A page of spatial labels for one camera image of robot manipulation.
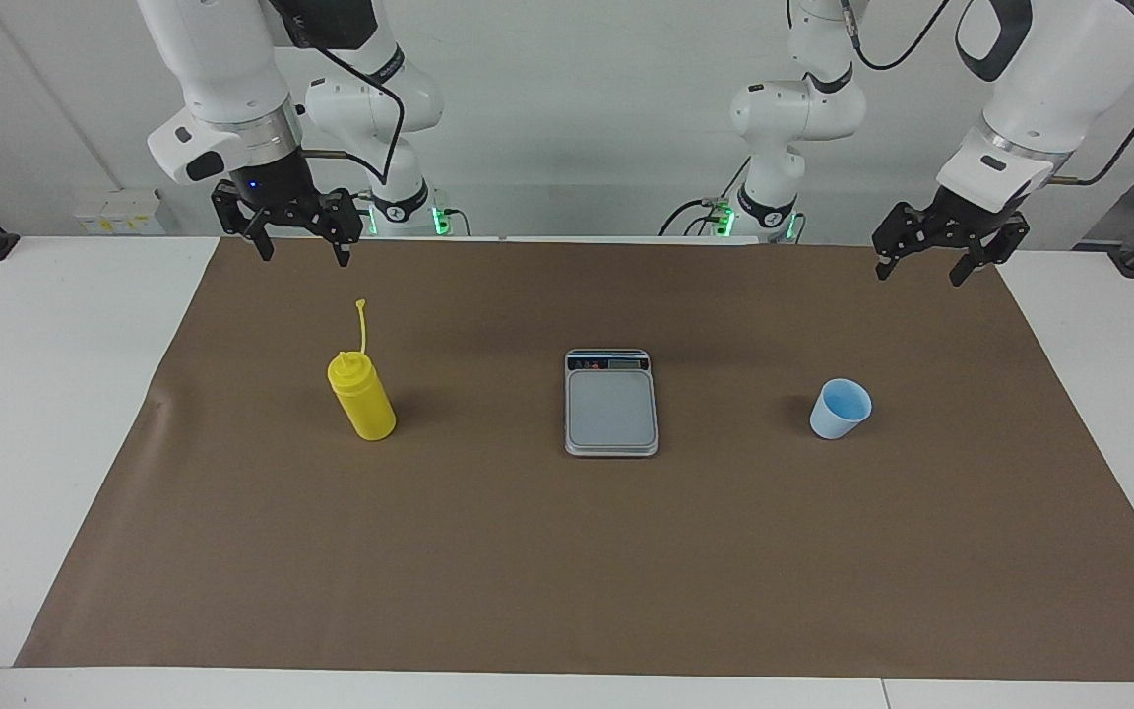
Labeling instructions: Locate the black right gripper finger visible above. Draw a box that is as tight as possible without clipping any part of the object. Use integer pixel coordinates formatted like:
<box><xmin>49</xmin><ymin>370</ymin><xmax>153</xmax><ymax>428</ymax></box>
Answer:
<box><xmin>212</xmin><ymin>180</ymin><xmax>276</xmax><ymax>263</ymax></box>
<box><xmin>314</xmin><ymin>189</ymin><xmax>364</xmax><ymax>269</ymax></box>

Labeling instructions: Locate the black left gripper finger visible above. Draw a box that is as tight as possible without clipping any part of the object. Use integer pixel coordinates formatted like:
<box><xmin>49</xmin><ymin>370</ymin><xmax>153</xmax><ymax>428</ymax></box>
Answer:
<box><xmin>872</xmin><ymin>202</ymin><xmax>942</xmax><ymax>284</ymax></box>
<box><xmin>949</xmin><ymin>217</ymin><xmax>1031</xmax><ymax>289</ymax></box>

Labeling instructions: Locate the yellow squeeze bottle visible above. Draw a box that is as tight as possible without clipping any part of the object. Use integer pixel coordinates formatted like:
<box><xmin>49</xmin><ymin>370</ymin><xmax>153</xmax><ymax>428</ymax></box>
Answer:
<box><xmin>327</xmin><ymin>298</ymin><xmax>398</xmax><ymax>442</ymax></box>

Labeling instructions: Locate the light blue plastic cup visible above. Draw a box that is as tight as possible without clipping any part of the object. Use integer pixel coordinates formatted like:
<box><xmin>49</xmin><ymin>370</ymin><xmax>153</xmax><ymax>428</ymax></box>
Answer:
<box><xmin>809</xmin><ymin>378</ymin><xmax>873</xmax><ymax>441</ymax></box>

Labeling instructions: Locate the silver digital kitchen scale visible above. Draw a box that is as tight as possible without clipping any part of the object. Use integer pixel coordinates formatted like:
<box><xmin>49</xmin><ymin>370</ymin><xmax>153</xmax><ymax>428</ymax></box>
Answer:
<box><xmin>564</xmin><ymin>348</ymin><xmax>660</xmax><ymax>459</ymax></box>

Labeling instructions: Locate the brown paper table mat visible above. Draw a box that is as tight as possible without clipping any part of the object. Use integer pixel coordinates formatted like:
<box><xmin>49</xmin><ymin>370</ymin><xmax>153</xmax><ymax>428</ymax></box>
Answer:
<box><xmin>14</xmin><ymin>236</ymin><xmax>1134</xmax><ymax>683</ymax></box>

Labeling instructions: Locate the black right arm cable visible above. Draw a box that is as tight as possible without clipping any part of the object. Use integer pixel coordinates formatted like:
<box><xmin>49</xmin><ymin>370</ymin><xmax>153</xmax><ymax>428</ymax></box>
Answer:
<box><xmin>272</xmin><ymin>0</ymin><xmax>406</xmax><ymax>188</ymax></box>

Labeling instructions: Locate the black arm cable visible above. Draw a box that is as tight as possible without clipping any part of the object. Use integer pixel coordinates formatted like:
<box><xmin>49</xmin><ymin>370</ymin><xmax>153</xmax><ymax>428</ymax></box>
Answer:
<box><xmin>272</xmin><ymin>0</ymin><xmax>406</xmax><ymax>188</ymax></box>
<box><xmin>838</xmin><ymin>0</ymin><xmax>1134</xmax><ymax>188</ymax></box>

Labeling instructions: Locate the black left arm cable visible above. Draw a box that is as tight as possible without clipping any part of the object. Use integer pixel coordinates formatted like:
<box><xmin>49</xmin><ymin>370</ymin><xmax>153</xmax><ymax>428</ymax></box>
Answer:
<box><xmin>838</xmin><ymin>0</ymin><xmax>1134</xmax><ymax>188</ymax></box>

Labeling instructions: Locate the white wall socket box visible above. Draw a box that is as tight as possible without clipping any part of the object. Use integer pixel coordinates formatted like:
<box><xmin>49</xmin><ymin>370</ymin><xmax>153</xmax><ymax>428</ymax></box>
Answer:
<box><xmin>73</xmin><ymin>190</ymin><xmax>166</xmax><ymax>235</ymax></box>

